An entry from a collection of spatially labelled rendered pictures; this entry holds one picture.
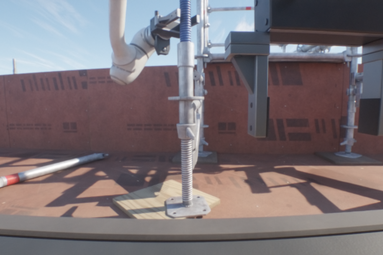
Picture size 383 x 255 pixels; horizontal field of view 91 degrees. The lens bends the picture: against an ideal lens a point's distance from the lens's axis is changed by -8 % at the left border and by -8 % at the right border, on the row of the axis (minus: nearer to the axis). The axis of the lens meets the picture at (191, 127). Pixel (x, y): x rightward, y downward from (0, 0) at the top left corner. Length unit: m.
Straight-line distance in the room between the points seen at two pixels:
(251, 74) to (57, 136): 2.01
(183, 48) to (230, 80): 0.96
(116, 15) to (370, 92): 0.70
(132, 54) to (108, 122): 1.06
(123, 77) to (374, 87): 0.77
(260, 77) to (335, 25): 0.08
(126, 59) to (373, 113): 0.76
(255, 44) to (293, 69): 1.52
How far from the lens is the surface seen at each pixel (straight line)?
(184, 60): 0.68
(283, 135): 1.71
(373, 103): 0.28
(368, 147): 2.05
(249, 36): 0.21
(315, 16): 0.23
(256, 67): 0.21
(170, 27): 0.81
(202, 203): 0.79
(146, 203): 0.83
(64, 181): 1.25
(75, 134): 2.01
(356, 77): 1.73
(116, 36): 0.80
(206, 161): 1.35
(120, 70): 0.86
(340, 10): 0.25
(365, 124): 0.29
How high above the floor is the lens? 0.39
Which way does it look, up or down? 6 degrees down
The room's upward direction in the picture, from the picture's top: straight up
